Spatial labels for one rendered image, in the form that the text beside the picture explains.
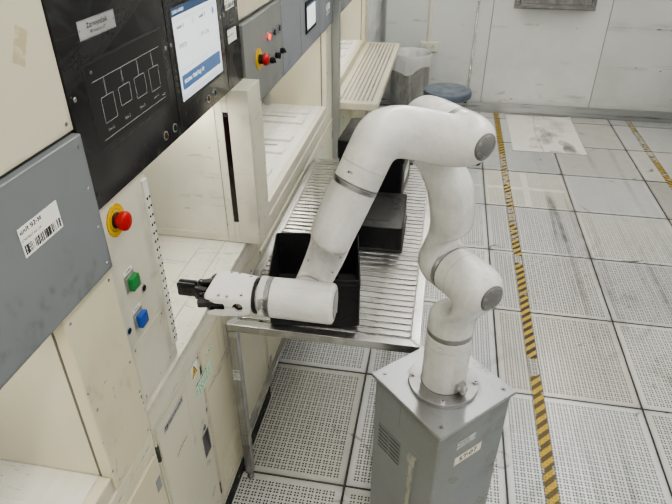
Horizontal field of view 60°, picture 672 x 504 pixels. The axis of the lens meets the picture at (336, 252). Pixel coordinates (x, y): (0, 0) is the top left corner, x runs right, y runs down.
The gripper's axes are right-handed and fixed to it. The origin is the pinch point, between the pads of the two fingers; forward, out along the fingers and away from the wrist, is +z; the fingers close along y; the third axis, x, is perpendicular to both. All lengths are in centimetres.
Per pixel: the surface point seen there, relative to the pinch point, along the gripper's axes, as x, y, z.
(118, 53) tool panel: 44.5, 12.0, 12.4
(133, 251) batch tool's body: 5.2, 3.7, 13.0
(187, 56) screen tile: 36, 43, 12
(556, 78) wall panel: -83, 480, -153
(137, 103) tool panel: 33.7, 15.5, 12.4
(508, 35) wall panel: -47, 480, -104
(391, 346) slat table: -45, 40, -41
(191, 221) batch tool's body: -26, 70, 32
